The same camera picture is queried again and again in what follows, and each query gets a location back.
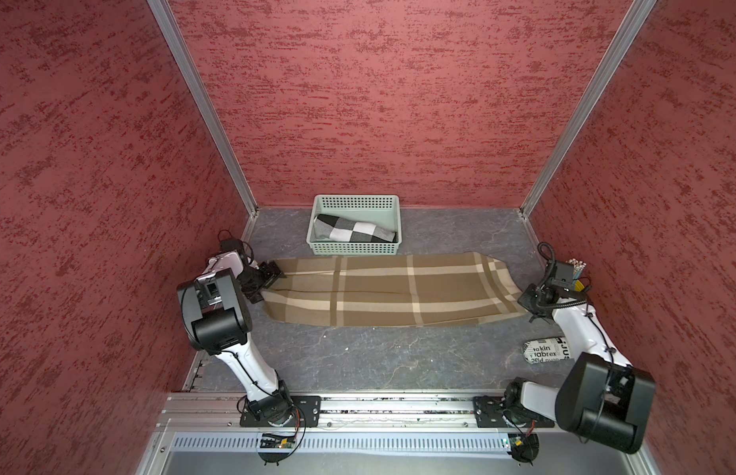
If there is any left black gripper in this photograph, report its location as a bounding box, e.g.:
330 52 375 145
236 259 286 303

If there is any brown beige plaid scarf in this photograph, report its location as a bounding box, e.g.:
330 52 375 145
262 253 525 328

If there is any black white checkered scarf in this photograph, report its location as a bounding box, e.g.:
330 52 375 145
314 214 397 243

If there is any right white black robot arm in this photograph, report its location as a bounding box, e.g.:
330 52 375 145
502 284 656 454

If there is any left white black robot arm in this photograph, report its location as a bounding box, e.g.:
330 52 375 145
177 251 300 427

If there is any light green plastic basket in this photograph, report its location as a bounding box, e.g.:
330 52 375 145
307 195 402 255

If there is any bundle of coloured pencils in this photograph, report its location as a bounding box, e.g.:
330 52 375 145
568 258 587 280

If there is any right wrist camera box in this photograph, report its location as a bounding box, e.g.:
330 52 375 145
546 261 576 291

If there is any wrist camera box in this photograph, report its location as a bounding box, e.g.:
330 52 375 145
220 237 254 260
546 261 576 291

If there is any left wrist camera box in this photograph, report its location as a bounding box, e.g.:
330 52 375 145
220 237 254 260

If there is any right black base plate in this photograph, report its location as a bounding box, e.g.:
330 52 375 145
473 396 556 431

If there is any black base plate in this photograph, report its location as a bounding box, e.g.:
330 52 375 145
237 395 322 431
473 396 556 431

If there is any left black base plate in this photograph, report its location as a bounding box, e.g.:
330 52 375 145
237 395 322 431

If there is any aluminium front rail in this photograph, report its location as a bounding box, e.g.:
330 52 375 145
137 390 660 474

